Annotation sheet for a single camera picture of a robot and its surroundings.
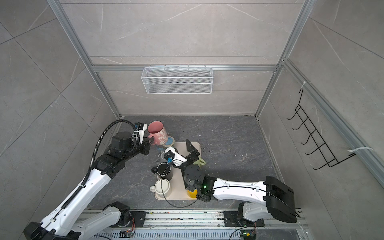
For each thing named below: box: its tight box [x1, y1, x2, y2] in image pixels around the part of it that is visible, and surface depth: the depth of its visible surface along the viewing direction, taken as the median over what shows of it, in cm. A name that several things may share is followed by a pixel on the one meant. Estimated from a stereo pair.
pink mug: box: [147, 120, 168, 145], surface depth 78 cm
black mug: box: [151, 162, 173, 181], surface depth 83 cm
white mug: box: [149, 178, 171, 198], surface depth 78 cm
